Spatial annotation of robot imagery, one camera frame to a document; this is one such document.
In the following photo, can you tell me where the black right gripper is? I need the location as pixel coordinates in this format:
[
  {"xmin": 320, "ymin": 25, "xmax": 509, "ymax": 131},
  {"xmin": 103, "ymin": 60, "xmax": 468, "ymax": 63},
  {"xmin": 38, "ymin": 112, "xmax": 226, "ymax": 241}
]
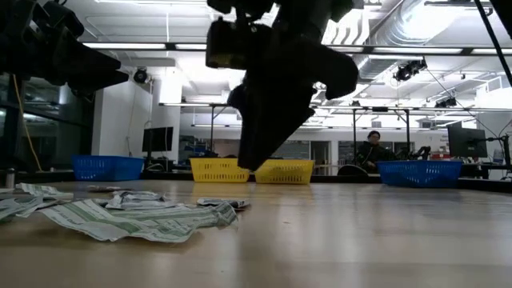
[{"xmin": 207, "ymin": 0, "xmax": 360, "ymax": 172}]

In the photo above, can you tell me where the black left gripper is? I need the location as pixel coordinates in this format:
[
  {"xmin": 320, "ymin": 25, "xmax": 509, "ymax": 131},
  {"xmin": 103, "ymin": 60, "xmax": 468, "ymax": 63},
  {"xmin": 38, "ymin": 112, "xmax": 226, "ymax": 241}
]
[{"xmin": 0, "ymin": 0, "xmax": 130, "ymax": 97}]

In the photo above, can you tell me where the green striped bandage packet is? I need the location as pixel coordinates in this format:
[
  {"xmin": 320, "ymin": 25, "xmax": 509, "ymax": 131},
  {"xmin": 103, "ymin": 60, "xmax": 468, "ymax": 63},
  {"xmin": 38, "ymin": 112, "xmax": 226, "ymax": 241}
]
[
  {"xmin": 38, "ymin": 198, "xmax": 201, "ymax": 244},
  {"xmin": 107, "ymin": 201, "xmax": 239, "ymax": 228},
  {"xmin": 14, "ymin": 182, "xmax": 74, "ymax": 200},
  {"xmin": 0, "ymin": 195, "xmax": 60, "ymax": 221}
]

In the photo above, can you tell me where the blue plastic basket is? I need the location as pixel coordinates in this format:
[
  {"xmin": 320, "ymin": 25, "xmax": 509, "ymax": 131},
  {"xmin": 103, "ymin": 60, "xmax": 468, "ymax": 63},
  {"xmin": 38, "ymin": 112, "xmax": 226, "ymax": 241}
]
[
  {"xmin": 70, "ymin": 154, "xmax": 145, "ymax": 182},
  {"xmin": 377, "ymin": 159, "xmax": 464, "ymax": 189}
]

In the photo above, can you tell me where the yellow plastic basket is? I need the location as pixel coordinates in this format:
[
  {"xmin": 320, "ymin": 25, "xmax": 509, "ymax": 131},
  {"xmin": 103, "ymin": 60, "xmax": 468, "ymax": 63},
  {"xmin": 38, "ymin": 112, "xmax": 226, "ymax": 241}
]
[
  {"xmin": 251, "ymin": 158, "xmax": 316, "ymax": 185},
  {"xmin": 190, "ymin": 157, "xmax": 253, "ymax": 184}
]

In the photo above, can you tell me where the black chair back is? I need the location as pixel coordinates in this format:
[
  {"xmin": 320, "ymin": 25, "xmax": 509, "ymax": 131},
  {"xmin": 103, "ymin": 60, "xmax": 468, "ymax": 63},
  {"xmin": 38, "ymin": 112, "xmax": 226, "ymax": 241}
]
[{"xmin": 337, "ymin": 164, "xmax": 370, "ymax": 177}]

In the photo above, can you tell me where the white alcohol wipe packet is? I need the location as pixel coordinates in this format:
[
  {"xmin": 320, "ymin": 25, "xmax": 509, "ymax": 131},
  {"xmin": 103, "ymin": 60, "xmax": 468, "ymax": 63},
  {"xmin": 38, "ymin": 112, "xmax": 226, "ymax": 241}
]
[
  {"xmin": 86, "ymin": 185, "xmax": 134, "ymax": 193},
  {"xmin": 195, "ymin": 197, "xmax": 252, "ymax": 210},
  {"xmin": 104, "ymin": 198, "xmax": 178, "ymax": 211}
]

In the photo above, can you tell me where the black computer monitor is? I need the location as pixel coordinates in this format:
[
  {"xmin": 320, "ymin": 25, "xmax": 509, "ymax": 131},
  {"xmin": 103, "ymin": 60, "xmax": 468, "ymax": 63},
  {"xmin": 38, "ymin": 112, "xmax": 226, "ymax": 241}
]
[
  {"xmin": 446, "ymin": 122, "xmax": 490, "ymax": 159},
  {"xmin": 141, "ymin": 126, "xmax": 175, "ymax": 154}
]

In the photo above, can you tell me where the person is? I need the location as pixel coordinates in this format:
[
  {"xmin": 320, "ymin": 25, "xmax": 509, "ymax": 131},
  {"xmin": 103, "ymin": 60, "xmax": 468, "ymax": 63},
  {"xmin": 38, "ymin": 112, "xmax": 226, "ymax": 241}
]
[{"xmin": 354, "ymin": 130, "xmax": 397, "ymax": 174}]

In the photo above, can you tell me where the black ceiling dome camera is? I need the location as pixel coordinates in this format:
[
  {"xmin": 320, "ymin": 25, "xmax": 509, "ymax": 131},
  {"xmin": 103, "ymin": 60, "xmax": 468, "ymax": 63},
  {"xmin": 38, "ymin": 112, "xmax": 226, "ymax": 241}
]
[{"xmin": 133, "ymin": 66, "xmax": 150, "ymax": 85}]

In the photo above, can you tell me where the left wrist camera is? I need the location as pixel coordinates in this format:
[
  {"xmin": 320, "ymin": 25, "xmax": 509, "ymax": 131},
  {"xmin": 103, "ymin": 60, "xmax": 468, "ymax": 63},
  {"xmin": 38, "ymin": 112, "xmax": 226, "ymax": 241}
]
[{"xmin": 42, "ymin": 0, "xmax": 86, "ymax": 39}]

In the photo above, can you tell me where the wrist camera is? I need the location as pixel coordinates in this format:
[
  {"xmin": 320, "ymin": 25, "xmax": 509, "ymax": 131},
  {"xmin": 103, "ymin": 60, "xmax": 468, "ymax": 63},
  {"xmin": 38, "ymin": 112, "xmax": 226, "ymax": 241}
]
[
  {"xmin": 206, "ymin": 18, "xmax": 257, "ymax": 71},
  {"xmin": 42, "ymin": 0, "xmax": 86, "ymax": 39}
]

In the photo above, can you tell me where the yellow hanging cable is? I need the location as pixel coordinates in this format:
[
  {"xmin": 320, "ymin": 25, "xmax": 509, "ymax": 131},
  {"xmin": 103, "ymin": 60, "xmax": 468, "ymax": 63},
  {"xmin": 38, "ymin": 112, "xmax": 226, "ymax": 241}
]
[{"xmin": 11, "ymin": 74, "xmax": 44, "ymax": 173}]

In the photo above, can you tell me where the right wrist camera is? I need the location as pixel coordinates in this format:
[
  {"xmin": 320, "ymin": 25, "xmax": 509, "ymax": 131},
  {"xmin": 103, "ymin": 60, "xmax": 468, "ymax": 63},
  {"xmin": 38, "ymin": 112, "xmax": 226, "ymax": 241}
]
[{"xmin": 206, "ymin": 18, "xmax": 257, "ymax": 71}]

